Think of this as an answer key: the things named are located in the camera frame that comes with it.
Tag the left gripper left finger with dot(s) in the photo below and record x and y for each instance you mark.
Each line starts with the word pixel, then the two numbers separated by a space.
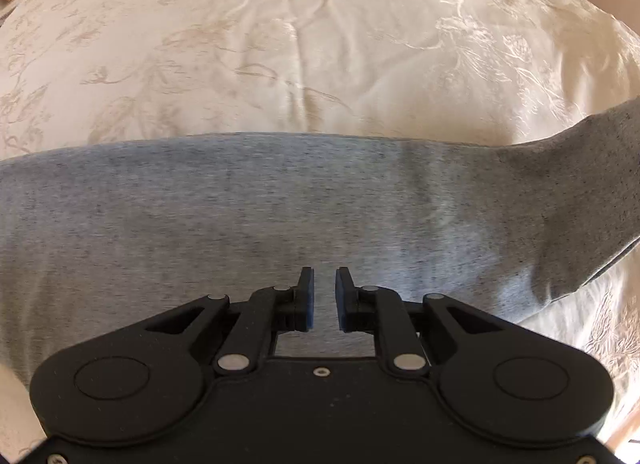
pixel 268 313

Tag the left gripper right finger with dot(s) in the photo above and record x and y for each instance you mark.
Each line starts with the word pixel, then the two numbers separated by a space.
pixel 381 313

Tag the grey speckled pants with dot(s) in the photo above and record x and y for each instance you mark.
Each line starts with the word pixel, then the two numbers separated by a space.
pixel 100 237

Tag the cream embroidered bedspread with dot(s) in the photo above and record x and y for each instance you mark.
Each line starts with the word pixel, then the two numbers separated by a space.
pixel 83 72

